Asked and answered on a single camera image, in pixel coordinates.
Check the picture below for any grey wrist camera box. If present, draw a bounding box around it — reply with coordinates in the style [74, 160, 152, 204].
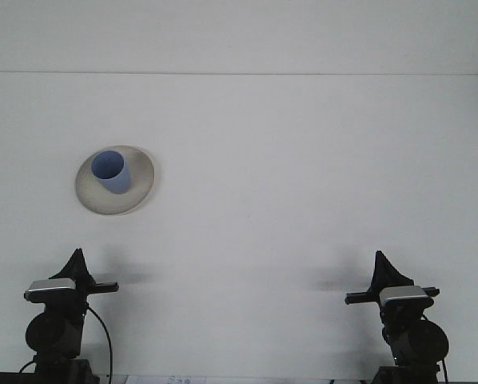
[378, 285, 432, 309]
[23, 278, 78, 303]

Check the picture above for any pale round plate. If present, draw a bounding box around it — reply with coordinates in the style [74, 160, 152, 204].
[74, 144, 157, 217]

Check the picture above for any pale blue cup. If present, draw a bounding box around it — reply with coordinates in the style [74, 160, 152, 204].
[90, 149, 133, 196]

